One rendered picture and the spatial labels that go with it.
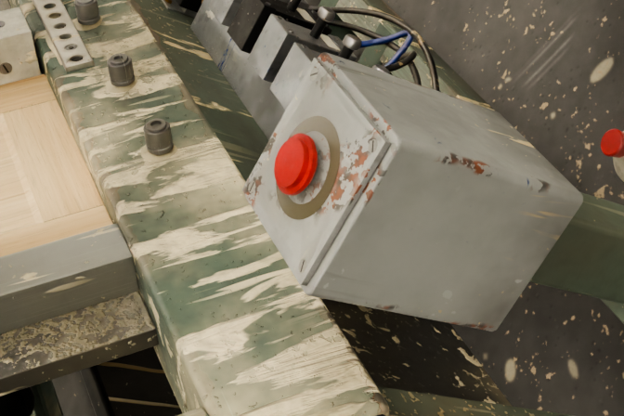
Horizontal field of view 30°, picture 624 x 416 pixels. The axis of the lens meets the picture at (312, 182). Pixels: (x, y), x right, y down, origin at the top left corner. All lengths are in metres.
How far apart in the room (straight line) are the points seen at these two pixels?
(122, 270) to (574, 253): 0.37
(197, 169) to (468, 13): 1.15
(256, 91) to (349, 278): 0.49
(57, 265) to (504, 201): 0.41
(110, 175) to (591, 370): 0.92
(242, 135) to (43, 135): 0.20
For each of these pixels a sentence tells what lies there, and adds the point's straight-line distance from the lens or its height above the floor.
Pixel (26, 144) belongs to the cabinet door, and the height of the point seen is 0.93.
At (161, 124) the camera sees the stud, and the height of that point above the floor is 0.87.
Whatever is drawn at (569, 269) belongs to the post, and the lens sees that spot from 0.88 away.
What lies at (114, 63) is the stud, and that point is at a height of 0.88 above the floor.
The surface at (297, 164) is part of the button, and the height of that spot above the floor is 0.95.
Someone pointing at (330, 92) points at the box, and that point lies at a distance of 0.75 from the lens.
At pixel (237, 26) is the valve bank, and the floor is 0.76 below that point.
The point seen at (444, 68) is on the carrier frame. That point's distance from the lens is 1.94.
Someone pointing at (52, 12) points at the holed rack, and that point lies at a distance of 1.33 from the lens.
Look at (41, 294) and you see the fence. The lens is 0.99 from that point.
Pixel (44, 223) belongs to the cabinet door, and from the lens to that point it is 1.08.
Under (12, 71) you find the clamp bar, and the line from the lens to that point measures 1.29.
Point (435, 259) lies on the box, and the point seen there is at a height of 0.85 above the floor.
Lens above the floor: 1.35
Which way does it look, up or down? 34 degrees down
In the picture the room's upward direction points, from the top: 75 degrees counter-clockwise
